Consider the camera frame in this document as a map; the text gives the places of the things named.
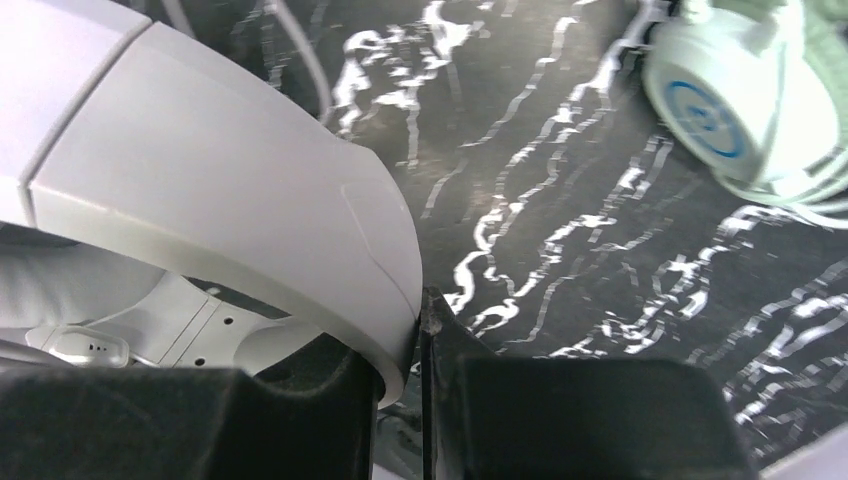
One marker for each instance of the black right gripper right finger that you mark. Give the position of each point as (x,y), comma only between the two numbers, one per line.
(487,416)

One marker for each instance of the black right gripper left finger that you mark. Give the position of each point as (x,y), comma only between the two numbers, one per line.
(311,416)

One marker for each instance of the grey white headphones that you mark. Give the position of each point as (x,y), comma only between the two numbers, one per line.
(161,205)

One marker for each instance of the mint green headphones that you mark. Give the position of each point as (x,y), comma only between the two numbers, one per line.
(757,91)

